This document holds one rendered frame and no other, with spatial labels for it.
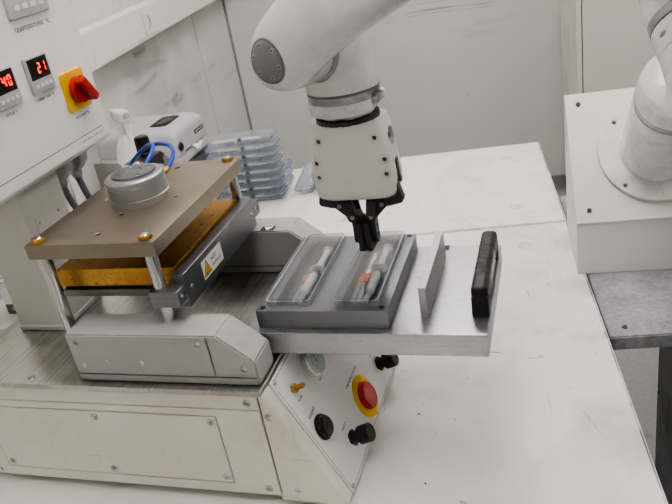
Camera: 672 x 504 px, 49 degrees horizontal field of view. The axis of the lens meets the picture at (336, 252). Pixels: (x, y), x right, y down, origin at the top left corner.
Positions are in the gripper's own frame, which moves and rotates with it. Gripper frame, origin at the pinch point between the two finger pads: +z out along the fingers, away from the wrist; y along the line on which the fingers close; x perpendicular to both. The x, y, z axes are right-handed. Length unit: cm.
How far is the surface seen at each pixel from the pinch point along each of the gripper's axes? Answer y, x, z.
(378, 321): -2.8, 10.2, 6.6
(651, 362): -46, -119, 105
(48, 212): 45.8, 0.2, -5.0
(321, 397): 7.0, 8.6, 19.3
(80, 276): 35.4, 10.5, -0.3
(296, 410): 8.2, 14.3, 16.9
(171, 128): 72, -82, 8
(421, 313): -7.4, 7.7, 7.1
